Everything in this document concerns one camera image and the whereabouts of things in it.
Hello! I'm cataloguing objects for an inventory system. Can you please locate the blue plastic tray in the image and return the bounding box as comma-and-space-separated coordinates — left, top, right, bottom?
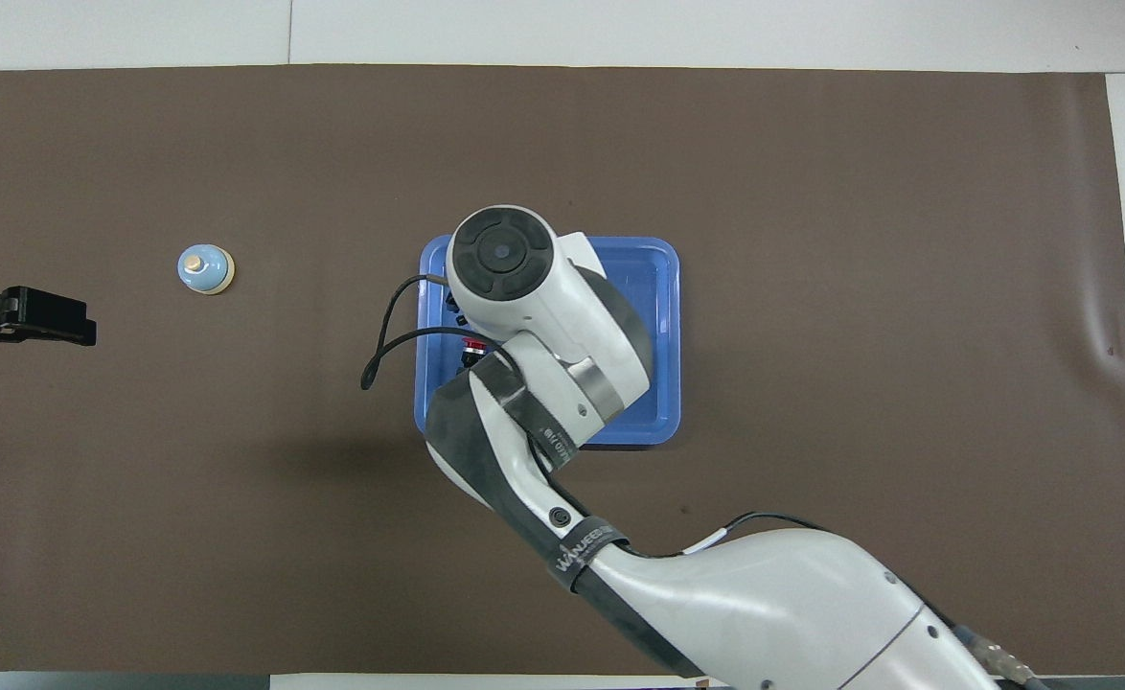
414, 235, 681, 448

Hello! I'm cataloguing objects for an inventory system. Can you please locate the light blue desk bell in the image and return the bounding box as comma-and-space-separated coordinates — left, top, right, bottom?
177, 241, 236, 296

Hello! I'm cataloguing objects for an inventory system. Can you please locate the brown table mat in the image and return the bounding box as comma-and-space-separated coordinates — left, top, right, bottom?
0, 64, 1125, 677

